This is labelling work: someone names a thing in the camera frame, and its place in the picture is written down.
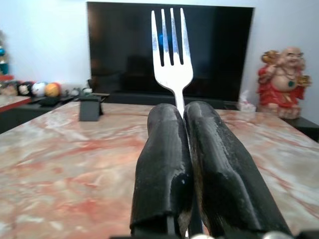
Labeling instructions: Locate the white and blue decorative ball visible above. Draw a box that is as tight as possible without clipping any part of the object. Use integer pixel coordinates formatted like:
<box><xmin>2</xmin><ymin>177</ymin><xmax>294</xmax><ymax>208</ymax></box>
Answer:
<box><xmin>31</xmin><ymin>81</ymin><xmax>48</xmax><ymax>98</ymax></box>

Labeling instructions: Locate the silver metal fork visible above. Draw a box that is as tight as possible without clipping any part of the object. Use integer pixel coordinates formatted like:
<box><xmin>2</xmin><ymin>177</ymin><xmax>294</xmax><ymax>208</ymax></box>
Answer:
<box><xmin>151</xmin><ymin>7</ymin><xmax>194</xmax><ymax>115</ymax></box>

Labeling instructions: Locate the black soundbar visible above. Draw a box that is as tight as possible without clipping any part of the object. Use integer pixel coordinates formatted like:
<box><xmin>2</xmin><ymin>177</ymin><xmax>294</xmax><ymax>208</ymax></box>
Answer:
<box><xmin>103</xmin><ymin>92</ymin><xmax>240</xmax><ymax>107</ymax></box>

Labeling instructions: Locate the black flat screen television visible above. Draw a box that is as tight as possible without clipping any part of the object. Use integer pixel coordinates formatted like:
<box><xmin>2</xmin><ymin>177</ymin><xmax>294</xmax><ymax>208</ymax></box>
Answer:
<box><xmin>86</xmin><ymin>1</ymin><xmax>255</xmax><ymax>103</ymax></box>

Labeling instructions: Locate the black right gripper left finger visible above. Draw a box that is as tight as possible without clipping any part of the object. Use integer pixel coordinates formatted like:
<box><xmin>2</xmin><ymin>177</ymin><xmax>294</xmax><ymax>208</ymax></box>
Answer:
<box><xmin>129</xmin><ymin>103</ymin><xmax>194</xmax><ymax>231</ymax></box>

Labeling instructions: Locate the teal ornament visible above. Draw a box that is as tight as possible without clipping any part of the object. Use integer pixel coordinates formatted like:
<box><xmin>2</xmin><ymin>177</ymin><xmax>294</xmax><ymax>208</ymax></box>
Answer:
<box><xmin>0</xmin><ymin>46</ymin><xmax>9</xmax><ymax>76</ymax></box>

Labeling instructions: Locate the orange decorative ball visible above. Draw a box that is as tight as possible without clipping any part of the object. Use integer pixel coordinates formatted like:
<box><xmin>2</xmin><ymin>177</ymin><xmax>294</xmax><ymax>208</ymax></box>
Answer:
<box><xmin>44</xmin><ymin>82</ymin><xmax>62</xmax><ymax>98</ymax></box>

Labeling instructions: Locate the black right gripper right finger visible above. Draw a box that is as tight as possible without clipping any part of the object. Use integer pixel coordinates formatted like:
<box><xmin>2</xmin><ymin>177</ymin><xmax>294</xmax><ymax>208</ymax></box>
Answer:
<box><xmin>183</xmin><ymin>100</ymin><xmax>293</xmax><ymax>237</ymax></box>

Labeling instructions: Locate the black television cabinet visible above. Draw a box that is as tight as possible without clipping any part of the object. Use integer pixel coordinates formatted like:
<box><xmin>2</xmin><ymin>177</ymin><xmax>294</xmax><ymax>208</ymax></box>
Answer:
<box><xmin>0</xmin><ymin>94</ymin><xmax>319</xmax><ymax>143</ymax></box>

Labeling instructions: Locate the marble side table red edge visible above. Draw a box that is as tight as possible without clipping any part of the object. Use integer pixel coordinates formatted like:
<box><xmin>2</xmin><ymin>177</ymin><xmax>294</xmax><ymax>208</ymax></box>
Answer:
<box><xmin>0</xmin><ymin>95</ymin><xmax>32</xmax><ymax>113</ymax></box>

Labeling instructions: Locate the black and white decorative ball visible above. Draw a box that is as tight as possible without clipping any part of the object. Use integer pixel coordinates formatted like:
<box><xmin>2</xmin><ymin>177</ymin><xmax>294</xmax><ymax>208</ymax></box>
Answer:
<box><xmin>17</xmin><ymin>82</ymin><xmax>33</xmax><ymax>97</ymax></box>

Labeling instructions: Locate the red laughing Buddha statue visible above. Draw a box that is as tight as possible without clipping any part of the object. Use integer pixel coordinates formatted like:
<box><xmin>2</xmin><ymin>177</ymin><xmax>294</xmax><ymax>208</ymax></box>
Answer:
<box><xmin>257</xmin><ymin>46</ymin><xmax>313</xmax><ymax>120</ymax></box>

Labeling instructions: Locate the black table stand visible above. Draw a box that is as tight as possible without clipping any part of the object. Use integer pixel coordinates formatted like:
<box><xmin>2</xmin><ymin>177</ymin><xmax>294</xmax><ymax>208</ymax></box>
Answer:
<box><xmin>79</xmin><ymin>95</ymin><xmax>105</xmax><ymax>122</ymax></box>

